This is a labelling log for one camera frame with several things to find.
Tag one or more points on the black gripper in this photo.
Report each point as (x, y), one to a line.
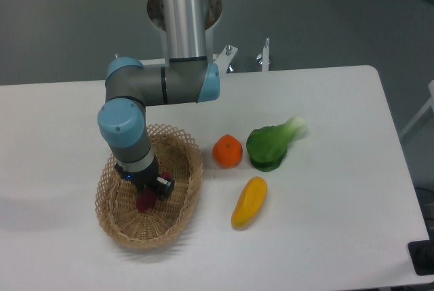
(149, 178)

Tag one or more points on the purple sweet potato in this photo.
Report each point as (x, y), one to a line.
(147, 199)

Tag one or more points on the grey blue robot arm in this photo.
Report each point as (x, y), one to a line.
(131, 88)

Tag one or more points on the woven wicker basket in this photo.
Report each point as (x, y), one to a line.
(115, 204)

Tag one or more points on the orange tangerine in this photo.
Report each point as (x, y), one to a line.
(227, 151)

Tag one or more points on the yellow mango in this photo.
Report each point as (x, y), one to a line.
(249, 203)

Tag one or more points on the green bok choy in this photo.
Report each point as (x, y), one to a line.
(268, 146)

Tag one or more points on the black box at table edge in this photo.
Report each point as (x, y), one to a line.
(421, 253)

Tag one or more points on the white metal base frame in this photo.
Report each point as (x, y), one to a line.
(223, 60)

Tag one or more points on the white frame at right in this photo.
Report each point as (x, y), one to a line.
(422, 115)

